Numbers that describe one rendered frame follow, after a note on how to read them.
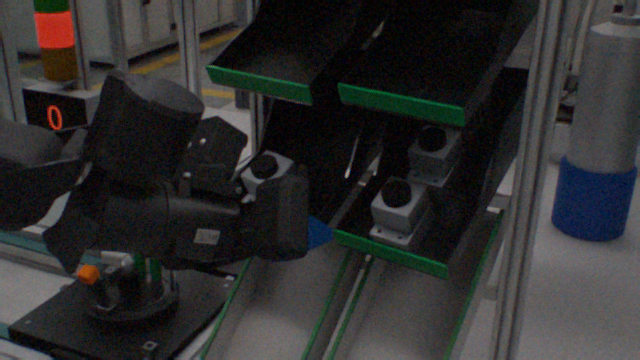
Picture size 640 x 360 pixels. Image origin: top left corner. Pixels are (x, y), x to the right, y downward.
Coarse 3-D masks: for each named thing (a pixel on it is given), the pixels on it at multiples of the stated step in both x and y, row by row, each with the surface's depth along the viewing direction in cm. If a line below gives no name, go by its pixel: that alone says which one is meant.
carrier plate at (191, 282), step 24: (72, 288) 105; (192, 288) 106; (216, 288) 106; (48, 312) 99; (72, 312) 99; (192, 312) 100; (216, 312) 101; (24, 336) 95; (48, 336) 94; (72, 336) 94; (96, 336) 94; (120, 336) 94; (144, 336) 94; (168, 336) 94; (192, 336) 96
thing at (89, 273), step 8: (88, 264) 91; (96, 264) 93; (104, 264) 93; (80, 272) 90; (88, 272) 90; (96, 272) 91; (80, 280) 91; (88, 280) 90; (96, 280) 92; (96, 288) 92; (96, 296) 94; (104, 296) 94; (104, 304) 95
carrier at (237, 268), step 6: (198, 264) 112; (228, 264) 112; (234, 264) 112; (240, 264) 112; (198, 270) 112; (204, 270) 112; (210, 270) 111; (216, 270) 111; (222, 270) 111; (228, 270) 111; (234, 270) 111; (240, 270) 111; (222, 276) 111; (234, 276) 110
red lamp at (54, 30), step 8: (40, 16) 100; (48, 16) 100; (56, 16) 100; (64, 16) 101; (40, 24) 101; (48, 24) 100; (56, 24) 101; (64, 24) 102; (40, 32) 101; (48, 32) 101; (56, 32) 101; (64, 32) 102; (72, 32) 103; (40, 40) 102; (48, 40) 101; (56, 40) 102; (64, 40) 102; (72, 40) 104
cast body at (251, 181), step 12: (264, 156) 75; (276, 156) 76; (252, 168) 74; (264, 168) 73; (276, 168) 74; (288, 168) 74; (300, 168) 79; (252, 180) 74; (264, 180) 73; (252, 192) 76
